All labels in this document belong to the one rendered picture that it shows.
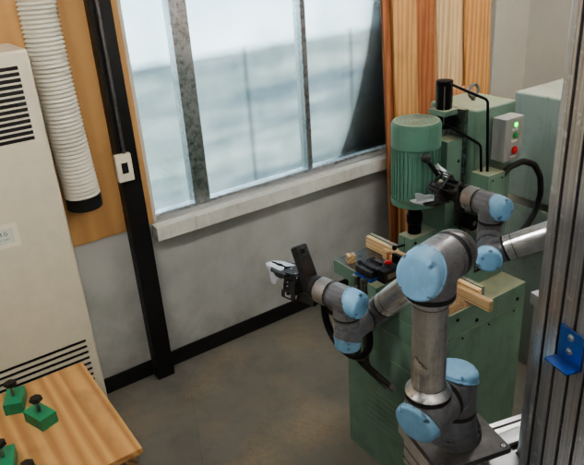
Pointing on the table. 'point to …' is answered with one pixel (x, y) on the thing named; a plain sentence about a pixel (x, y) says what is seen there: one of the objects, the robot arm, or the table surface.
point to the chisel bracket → (415, 237)
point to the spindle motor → (411, 141)
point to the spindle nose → (414, 221)
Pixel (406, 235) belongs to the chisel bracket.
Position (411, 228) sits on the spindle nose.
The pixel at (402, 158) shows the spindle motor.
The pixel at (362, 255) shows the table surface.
